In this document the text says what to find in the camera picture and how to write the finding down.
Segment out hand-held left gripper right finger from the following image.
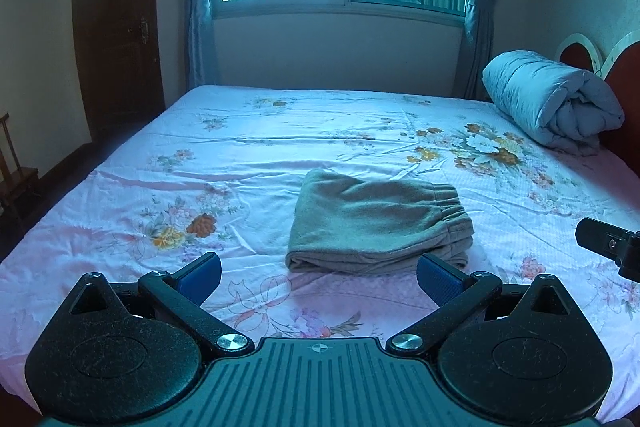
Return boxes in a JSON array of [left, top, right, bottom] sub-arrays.
[[386, 252, 577, 356]]

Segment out dark wooden door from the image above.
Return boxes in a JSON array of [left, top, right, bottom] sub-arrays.
[[72, 0, 167, 135]]

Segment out bed with floral sheet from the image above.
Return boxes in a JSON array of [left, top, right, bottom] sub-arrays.
[[0, 84, 640, 425]]

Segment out red and white headboard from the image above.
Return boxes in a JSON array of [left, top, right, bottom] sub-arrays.
[[554, 28, 640, 178]]

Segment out small wooden chair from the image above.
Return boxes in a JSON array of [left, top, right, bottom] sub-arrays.
[[0, 113, 40, 220]]

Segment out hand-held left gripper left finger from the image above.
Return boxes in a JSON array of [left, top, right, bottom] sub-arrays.
[[67, 251, 255, 358]]

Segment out grey fleece pants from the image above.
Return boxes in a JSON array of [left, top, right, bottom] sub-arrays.
[[285, 168, 475, 278]]

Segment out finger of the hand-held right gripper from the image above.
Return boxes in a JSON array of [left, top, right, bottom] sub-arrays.
[[574, 217, 640, 281]]

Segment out rolled light blue quilt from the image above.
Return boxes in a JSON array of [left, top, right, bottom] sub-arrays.
[[482, 50, 626, 156]]

